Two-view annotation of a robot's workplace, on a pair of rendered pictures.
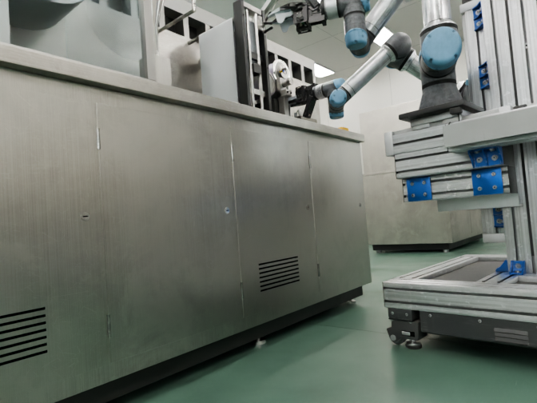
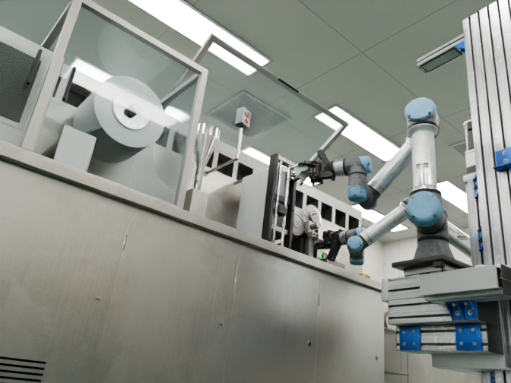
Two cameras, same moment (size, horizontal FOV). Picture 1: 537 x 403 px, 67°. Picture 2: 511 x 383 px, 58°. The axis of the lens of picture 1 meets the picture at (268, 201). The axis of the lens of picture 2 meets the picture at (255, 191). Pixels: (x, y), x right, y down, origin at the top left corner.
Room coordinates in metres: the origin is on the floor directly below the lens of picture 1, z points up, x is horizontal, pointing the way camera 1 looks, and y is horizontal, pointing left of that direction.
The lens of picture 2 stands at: (-0.36, -0.31, 0.31)
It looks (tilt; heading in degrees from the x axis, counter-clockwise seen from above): 23 degrees up; 12
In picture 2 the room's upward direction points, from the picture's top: 7 degrees clockwise
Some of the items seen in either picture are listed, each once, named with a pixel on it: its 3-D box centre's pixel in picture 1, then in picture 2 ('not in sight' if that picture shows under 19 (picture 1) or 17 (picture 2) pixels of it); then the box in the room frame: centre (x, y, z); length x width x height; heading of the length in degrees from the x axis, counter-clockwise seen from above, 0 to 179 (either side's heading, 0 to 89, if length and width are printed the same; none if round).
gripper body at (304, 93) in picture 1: (308, 94); (334, 238); (2.09, -0.25, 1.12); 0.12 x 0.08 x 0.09; 50
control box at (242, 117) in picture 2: not in sight; (244, 118); (1.71, 0.25, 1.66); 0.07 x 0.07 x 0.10; 66
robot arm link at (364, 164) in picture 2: (353, 4); (357, 166); (1.39, -0.35, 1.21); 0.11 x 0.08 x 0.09; 71
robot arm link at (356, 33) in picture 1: (356, 33); (358, 188); (1.41, -0.36, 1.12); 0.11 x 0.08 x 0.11; 162
